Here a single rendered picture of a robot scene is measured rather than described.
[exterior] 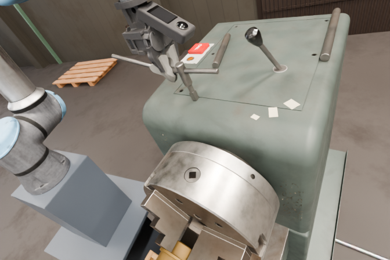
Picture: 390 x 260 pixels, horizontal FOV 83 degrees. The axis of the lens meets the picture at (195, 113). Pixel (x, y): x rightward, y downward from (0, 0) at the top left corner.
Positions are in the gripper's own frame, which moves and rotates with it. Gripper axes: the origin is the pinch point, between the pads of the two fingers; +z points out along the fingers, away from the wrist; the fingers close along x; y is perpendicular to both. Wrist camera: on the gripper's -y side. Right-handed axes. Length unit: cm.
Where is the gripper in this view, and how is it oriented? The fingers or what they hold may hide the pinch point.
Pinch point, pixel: (175, 77)
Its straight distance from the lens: 56.9
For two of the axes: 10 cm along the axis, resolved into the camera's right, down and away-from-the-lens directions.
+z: 2.8, 7.2, 6.3
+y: -8.2, -1.6, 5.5
